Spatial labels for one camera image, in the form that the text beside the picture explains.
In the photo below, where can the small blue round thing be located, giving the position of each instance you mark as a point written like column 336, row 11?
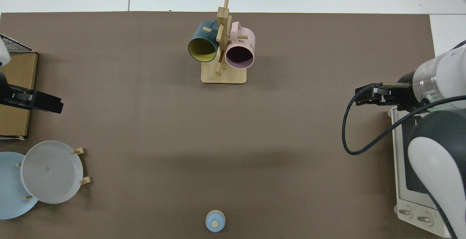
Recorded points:
column 215, row 221

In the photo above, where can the dark teal cup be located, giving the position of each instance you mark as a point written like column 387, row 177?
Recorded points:
column 198, row 37

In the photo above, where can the pink cup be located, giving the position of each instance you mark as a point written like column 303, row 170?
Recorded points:
column 235, row 42

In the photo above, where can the grey plate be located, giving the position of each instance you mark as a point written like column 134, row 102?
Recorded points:
column 51, row 171

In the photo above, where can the wooden cup stand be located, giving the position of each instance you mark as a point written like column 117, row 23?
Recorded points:
column 224, row 77

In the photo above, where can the brown table cloth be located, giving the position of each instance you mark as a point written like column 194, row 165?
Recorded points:
column 145, row 122

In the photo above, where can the light blue plate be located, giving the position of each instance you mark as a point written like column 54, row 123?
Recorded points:
column 9, row 191

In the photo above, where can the pale toaster oven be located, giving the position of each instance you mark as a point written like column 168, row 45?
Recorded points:
column 400, row 180

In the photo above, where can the wooden plate rack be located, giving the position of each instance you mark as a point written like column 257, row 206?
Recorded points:
column 85, row 180

